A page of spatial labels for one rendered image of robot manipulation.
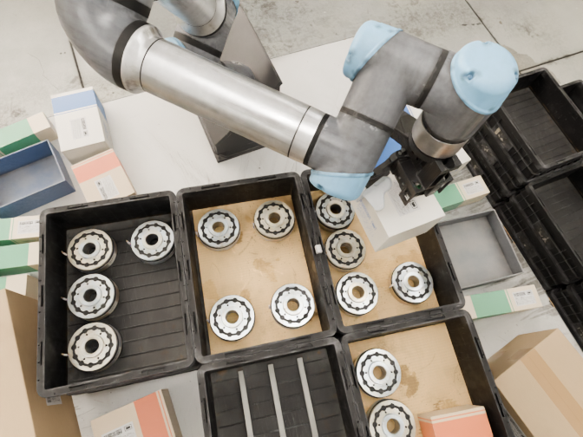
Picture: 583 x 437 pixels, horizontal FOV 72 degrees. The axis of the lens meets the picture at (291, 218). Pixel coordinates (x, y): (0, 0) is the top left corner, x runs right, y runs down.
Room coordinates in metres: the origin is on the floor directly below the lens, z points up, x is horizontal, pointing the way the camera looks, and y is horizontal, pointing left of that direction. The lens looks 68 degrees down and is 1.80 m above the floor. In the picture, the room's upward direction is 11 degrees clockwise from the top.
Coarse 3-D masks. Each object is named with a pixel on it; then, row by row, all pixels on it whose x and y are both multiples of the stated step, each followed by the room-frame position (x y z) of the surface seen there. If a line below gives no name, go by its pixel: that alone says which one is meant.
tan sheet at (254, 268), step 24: (240, 216) 0.37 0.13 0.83; (240, 240) 0.31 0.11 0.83; (264, 240) 0.32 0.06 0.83; (288, 240) 0.34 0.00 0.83; (216, 264) 0.24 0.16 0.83; (240, 264) 0.25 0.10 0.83; (264, 264) 0.26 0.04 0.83; (288, 264) 0.27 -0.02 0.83; (216, 288) 0.18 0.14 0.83; (240, 288) 0.19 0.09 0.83; (264, 288) 0.20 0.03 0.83; (264, 312) 0.15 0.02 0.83; (216, 336) 0.07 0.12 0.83; (264, 336) 0.09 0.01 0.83; (288, 336) 0.10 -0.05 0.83
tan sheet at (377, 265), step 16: (320, 192) 0.49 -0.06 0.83; (352, 224) 0.42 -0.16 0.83; (368, 240) 0.38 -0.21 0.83; (416, 240) 0.41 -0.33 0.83; (368, 256) 0.34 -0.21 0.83; (384, 256) 0.35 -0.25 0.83; (400, 256) 0.35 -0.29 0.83; (416, 256) 0.36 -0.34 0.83; (336, 272) 0.28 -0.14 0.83; (368, 272) 0.29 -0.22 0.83; (384, 272) 0.30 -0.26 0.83; (384, 288) 0.26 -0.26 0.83; (384, 304) 0.22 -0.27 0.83; (400, 304) 0.23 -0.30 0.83; (416, 304) 0.24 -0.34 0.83; (432, 304) 0.25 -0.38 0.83; (352, 320) 0.17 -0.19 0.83; (368, 320) 0.18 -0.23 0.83
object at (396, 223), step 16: (384, 160) 0.43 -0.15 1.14; (368, 208) 0.33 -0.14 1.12; (384, 208) 0.33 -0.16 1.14; (400, 208) 0.33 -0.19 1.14; (416, 208) 0.34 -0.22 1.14; (432, 208) 0.34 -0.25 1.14; (368, 224) 0.31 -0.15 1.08; (384, 224) 0.29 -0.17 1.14; (400, 224) 0.30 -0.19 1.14; (416, 224) 0.31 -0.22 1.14; (432, 224) 0.33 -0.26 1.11; (384, 240) 0.27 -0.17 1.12; (400, 240) 0.30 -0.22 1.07
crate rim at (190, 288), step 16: (272, 176) 0.45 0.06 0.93; (288, 176) 0.46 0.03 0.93; (192, 192) 0.37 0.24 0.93; (304, 192) 0.43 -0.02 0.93; (304, 208) 0.39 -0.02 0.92; (192, 272) 0.19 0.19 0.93; (320, 272) 0.24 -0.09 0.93; (192, 288) 0.15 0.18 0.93; (320, 288) 0.21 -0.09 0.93; (192, 304) 0.12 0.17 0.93; (192, 320) 0.09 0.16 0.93; (304, 336) 0.10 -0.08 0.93; (320, 336) 0.11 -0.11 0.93; (224, 352) 0.04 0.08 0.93; (240, 352) 0.04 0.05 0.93; (256, 352) 0.05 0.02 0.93
